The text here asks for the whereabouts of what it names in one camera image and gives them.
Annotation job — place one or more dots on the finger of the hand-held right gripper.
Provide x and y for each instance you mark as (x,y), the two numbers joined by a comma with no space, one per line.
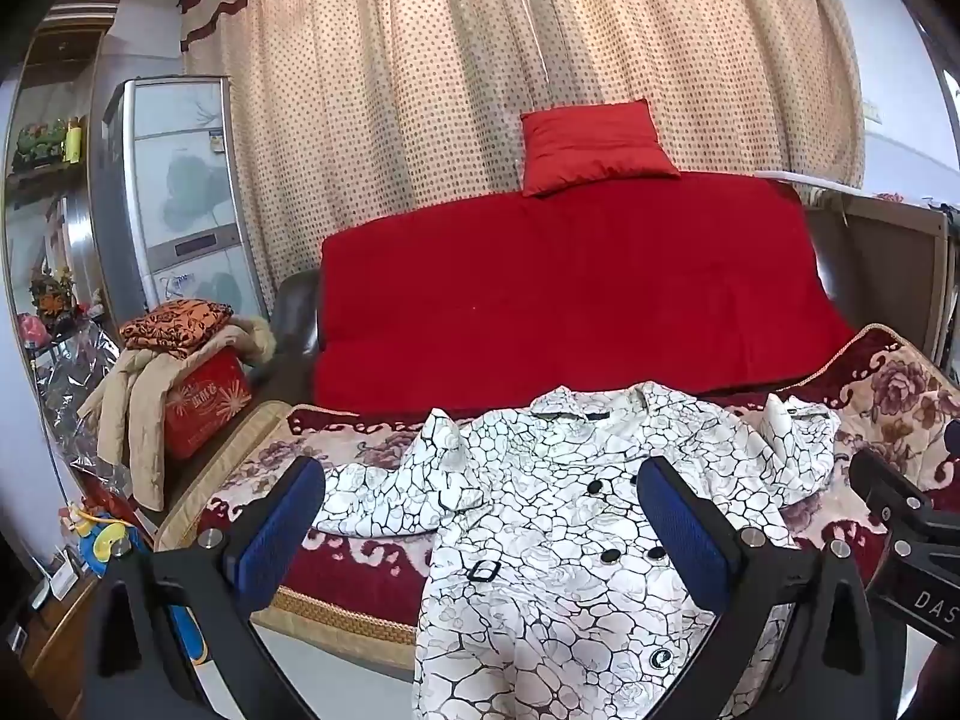
(881,481)

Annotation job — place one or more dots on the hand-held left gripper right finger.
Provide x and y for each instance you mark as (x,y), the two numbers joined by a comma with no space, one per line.
(684,540)

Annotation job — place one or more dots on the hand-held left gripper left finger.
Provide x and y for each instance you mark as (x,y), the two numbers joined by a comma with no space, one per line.
(279,532)

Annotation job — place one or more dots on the white crackle-print coat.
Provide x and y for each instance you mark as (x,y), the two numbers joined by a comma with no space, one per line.
(540,540)

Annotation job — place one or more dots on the floral plush blanket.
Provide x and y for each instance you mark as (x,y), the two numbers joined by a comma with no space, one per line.
(889,382)

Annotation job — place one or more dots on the red cardboard box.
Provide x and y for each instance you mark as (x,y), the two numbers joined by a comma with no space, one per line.
(206,405)

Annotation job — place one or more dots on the colourful plastic toy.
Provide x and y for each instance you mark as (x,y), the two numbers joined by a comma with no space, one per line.
(105,536)

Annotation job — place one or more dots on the beige padded jacket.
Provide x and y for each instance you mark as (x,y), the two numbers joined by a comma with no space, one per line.
(139,397)

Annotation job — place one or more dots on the dark leather sofa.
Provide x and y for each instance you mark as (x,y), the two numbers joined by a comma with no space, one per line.
(294,330)

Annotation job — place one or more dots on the orange patterned cloth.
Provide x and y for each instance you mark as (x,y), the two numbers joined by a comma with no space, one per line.
(176,326)

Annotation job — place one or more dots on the silver foil sheet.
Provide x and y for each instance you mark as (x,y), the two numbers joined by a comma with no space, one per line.
(79,382)

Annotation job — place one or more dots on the red sofa cover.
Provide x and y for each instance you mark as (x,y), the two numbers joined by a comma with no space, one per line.
(570,292)

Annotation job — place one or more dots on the artificial flower arrangement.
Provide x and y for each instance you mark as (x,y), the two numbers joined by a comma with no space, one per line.
(51,298)

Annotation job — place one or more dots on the wooden display cabinet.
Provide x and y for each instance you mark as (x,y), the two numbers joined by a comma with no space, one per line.
(52,202)

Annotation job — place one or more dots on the red pillow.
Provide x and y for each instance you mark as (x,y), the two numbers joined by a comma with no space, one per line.
(592,146)

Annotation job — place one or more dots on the yellow bottle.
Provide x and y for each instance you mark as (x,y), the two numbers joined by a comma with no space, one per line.
(74,141)

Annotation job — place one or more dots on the green ornament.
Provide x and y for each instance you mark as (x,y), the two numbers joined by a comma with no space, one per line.
(39,142)

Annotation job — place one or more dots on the beige dotted curtain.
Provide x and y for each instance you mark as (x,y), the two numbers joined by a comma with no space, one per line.
(450,90)

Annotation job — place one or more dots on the wooden bed frame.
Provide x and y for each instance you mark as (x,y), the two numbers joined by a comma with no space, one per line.
(885,262)

